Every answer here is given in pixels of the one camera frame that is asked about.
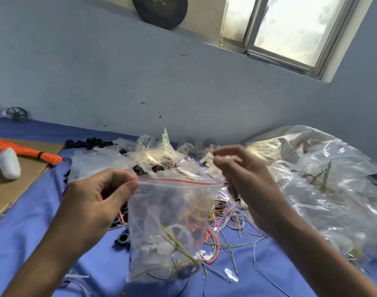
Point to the person's left hand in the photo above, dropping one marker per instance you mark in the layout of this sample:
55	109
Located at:
92	210

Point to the person's right hand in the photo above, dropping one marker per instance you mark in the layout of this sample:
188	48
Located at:
253	182

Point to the stack of plastic bags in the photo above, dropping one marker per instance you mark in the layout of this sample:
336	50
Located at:
98	164

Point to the pile of white plastic wheels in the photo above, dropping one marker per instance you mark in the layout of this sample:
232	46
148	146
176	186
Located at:
204	157

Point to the pile of black plastic rings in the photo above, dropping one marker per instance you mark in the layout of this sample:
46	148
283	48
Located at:
86	144

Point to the pile of large plastic bags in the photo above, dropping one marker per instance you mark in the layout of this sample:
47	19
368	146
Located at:
324	176

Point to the clear zip plastic bag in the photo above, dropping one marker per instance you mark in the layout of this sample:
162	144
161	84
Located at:
170	225

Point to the heap of plastic bags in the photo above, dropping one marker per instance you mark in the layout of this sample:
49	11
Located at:
163	154

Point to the person's right forearm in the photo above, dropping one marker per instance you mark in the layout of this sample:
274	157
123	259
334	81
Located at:
331	263

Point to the brown cardboard sheet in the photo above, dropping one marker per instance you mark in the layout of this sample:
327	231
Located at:
9	194

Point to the orange tie bundle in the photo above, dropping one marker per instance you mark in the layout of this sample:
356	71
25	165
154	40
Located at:
27	151

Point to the white handheld device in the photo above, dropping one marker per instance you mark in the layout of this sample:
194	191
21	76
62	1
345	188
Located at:
6	164

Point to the black round wheel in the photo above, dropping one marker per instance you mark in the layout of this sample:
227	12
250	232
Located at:
17	113

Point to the black round object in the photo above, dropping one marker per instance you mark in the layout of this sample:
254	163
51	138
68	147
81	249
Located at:
160	9

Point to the window frame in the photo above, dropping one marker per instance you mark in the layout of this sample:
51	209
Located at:
293	27

